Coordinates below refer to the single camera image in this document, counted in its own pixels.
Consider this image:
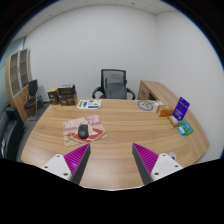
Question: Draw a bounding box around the purple standing card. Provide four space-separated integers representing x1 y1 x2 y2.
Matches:
173 97 190 121

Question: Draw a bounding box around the black visitor chair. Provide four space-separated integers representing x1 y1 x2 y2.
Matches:
24 80 45 111

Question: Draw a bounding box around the green packet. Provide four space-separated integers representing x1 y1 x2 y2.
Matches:
179 120 194 135

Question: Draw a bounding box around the desk cable grommet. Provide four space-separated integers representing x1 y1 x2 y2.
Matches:
169 152 177 161

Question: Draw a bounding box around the large dark brown box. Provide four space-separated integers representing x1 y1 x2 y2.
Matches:
58 84 77 106

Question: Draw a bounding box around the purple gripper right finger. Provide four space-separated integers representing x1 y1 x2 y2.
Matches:
132 143 182 185

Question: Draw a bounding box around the black sofa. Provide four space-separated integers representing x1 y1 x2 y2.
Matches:
0 107 25 161

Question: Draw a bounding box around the blue packet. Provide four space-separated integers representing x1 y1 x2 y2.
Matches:
177 126 186 136

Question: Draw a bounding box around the small brown box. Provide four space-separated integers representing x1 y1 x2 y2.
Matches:
47 87 59 105

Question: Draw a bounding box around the pink patterned mouse pad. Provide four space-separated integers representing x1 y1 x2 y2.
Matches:
63 115 107 147

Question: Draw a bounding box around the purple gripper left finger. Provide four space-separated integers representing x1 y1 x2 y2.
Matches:
42 144 91 185

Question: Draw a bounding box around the wooden bookshelf cabinet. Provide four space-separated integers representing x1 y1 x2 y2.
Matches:
5 49 32 121

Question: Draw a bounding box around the wooden side cabinet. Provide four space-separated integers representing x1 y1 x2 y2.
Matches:
137 80 179 107

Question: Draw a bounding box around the small tan box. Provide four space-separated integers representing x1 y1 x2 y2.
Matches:
167 115 179 127

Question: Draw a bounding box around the grey mesh office chair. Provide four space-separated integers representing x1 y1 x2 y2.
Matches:
92 69 136 100

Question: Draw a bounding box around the round grey coaster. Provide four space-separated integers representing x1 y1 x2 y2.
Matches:
137 100 154 111

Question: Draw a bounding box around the black computer mouse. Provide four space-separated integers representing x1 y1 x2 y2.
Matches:
78 124 89 139

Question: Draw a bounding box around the orange brown box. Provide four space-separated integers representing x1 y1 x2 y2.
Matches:
156 105 174 117

